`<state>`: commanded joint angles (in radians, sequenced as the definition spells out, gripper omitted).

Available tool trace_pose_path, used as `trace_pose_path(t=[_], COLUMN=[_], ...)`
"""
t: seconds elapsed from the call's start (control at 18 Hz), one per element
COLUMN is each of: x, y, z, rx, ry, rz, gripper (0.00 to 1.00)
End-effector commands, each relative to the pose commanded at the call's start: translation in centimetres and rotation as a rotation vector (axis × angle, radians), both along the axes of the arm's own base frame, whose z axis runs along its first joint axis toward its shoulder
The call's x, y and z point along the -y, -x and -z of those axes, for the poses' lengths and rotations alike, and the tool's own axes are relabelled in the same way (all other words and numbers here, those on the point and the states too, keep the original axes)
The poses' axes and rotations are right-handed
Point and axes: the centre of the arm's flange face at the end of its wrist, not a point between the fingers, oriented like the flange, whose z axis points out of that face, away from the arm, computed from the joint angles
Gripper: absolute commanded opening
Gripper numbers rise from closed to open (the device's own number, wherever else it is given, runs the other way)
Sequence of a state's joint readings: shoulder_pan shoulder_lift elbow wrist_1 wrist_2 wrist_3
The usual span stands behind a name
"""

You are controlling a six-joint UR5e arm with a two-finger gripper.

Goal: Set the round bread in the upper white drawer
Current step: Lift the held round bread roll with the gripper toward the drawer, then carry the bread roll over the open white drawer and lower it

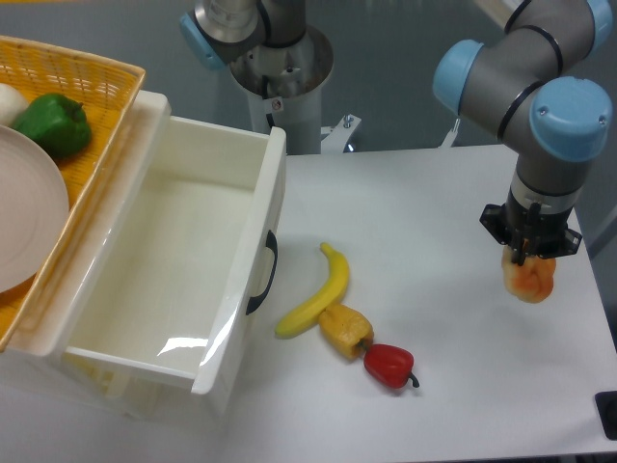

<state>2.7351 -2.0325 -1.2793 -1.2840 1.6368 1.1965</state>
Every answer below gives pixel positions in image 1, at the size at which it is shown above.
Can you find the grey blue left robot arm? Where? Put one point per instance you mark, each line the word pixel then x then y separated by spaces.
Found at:
pixel 218 31

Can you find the white drawer cabinet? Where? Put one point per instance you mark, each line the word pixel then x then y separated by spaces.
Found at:
pixel 36 356

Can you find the open upper white drawer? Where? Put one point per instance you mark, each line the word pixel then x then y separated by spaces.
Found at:
pixel 168 303

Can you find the red bell pepper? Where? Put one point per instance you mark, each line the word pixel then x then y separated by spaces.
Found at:
pixel 391 366

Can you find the yellow bell pepper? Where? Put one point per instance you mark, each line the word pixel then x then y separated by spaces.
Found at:
pixel 348 331

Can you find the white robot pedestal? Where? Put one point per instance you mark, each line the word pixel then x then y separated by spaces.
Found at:
pixel 284 87

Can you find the black object at table edge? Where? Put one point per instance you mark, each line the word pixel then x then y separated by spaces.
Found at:
pixel 606 403

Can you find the black drawer handle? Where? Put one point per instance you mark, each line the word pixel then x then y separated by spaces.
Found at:
pixel 267 267

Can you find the yellow woven basket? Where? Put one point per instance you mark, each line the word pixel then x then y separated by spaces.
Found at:
pixel 107 89

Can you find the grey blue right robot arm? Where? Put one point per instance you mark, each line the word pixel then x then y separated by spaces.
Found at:
pixel 519 91

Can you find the round orange bread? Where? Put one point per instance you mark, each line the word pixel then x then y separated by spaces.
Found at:
pixel 531 282

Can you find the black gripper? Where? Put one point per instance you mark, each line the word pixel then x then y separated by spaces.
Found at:
pixel 529 231

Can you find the yellow banana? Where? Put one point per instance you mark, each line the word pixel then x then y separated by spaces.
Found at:
pixel 306 315

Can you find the pink plate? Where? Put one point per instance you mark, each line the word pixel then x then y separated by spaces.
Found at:
pixel 34 207

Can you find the green bell pepper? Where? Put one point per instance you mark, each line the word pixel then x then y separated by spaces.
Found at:
pixel 57 124

